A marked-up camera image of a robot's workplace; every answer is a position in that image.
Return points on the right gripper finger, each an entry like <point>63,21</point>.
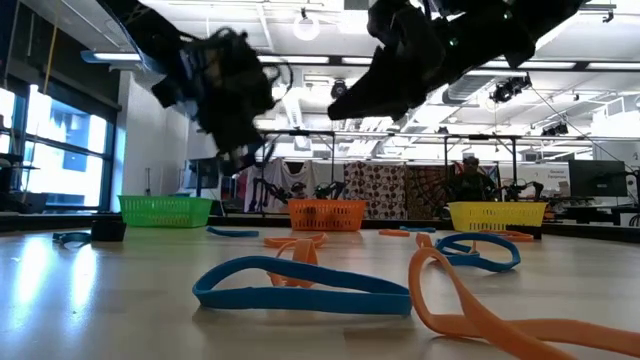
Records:
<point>407,110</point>
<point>390,85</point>

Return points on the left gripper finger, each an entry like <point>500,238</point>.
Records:
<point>262,152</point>
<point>235,162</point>

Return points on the grey-blue rubber band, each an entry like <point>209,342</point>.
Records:
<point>232,232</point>
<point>70,236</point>

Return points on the small orange rubber band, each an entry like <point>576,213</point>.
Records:
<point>304,252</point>

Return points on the yellow plastic basket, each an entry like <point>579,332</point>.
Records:
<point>497,216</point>

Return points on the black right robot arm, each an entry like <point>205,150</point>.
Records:
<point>545,20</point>

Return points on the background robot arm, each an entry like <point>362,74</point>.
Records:
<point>330,190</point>
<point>522,191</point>
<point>270,189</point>

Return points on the dark blue rubber band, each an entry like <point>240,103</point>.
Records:
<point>417,229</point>

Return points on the white hanging cloth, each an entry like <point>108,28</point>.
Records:
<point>280,175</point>

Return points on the black screen on stand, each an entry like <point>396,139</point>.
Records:
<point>205,172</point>

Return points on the black stage light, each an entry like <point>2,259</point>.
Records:
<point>555,130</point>
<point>510,90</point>

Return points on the dotted hanging cloth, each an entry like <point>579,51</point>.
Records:
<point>375,185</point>

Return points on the orange black patterned cloth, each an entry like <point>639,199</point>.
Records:
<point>425,190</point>

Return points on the green plastic basket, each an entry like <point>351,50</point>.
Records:
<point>165,212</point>

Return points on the orange plastic basket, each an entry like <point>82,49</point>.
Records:
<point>327,215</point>

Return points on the round ceiling lamp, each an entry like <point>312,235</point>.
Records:
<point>306,27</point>

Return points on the person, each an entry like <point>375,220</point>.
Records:
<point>470,185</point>

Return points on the ceiling strip light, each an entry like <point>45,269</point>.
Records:
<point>115,56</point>

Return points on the white sign board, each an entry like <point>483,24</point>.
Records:
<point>545,175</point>

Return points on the large window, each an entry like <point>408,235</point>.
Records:
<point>65,165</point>

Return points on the black background monitor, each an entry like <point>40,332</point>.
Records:
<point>597,177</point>

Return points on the black shelf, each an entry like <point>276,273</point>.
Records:
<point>15,200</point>

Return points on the black rack frame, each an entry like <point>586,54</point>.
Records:
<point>450,136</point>

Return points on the black ceiling camera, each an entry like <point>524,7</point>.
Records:
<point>339,89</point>

